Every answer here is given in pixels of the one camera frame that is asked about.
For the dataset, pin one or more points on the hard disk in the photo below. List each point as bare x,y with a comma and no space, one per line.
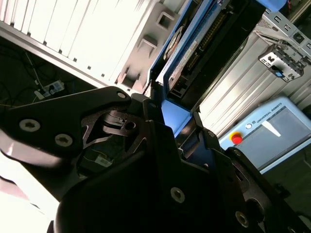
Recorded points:
179,116

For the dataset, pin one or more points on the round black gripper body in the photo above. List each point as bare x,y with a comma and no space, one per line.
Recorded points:
121,206

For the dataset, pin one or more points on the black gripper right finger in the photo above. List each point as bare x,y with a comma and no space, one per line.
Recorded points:
226,174

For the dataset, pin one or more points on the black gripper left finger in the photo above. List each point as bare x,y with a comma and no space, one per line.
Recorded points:
60,114

